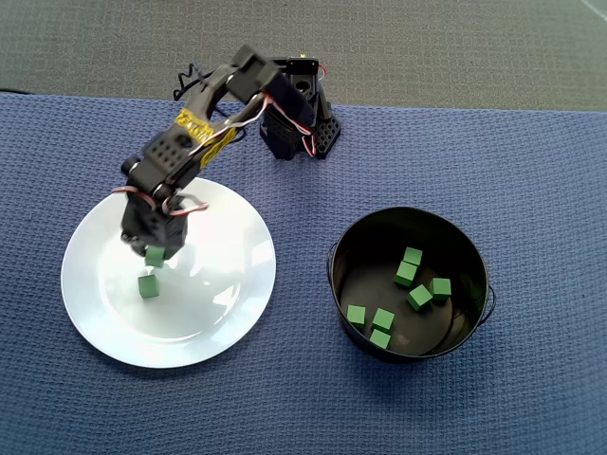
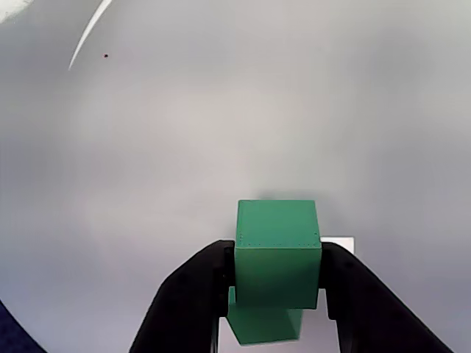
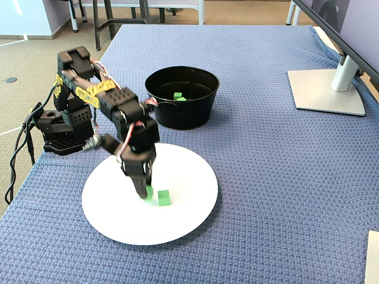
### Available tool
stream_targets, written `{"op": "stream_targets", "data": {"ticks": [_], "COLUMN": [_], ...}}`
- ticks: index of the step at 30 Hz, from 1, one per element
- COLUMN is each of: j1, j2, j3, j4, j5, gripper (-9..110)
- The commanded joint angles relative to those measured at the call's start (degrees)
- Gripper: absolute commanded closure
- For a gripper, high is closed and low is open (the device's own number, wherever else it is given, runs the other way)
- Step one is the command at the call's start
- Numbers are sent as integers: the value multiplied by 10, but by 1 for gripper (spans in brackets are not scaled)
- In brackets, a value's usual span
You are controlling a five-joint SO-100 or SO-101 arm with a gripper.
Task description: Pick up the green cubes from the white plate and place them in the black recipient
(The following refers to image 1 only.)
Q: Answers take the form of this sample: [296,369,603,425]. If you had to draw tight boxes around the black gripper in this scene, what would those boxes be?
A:
[120,191,189,262]

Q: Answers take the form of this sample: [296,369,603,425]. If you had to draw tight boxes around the white round plate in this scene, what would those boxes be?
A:
[60,174,278,370]

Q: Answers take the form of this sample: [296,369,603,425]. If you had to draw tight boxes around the blue woven cloth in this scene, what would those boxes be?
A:
[0,92,607,455]

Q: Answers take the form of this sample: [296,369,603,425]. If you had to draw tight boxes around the black metal bucket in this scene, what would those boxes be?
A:
[325,206,497,365]

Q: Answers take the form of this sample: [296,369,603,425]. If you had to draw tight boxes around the black wavy cable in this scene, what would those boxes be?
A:
[171,63,214,101]

